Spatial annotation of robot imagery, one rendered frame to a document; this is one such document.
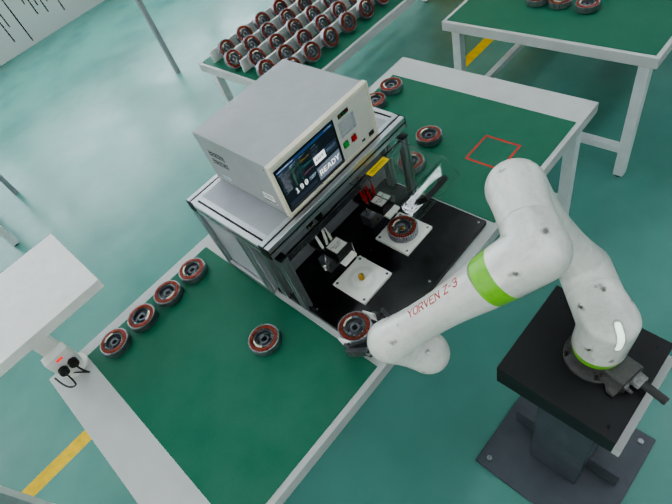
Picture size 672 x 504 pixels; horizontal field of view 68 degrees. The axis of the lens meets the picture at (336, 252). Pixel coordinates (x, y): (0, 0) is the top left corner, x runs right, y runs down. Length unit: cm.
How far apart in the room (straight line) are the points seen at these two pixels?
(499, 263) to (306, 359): 88
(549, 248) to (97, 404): 158
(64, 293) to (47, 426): 162
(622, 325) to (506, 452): 108
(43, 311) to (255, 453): 74
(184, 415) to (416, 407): 105
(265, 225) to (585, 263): 90
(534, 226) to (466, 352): 152
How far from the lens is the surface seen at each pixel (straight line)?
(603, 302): 131
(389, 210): 179
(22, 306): 173
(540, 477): 223
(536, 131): 223
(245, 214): 163
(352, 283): 174
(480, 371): 239
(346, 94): 158
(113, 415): 193
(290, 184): 149
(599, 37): 277
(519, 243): 95
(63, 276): 170
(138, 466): 180
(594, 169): 317
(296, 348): 170
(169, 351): 192
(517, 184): 103
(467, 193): 198
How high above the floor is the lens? 217
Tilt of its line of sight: 49 degrees down
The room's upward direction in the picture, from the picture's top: 22 degrees counter-clockwise
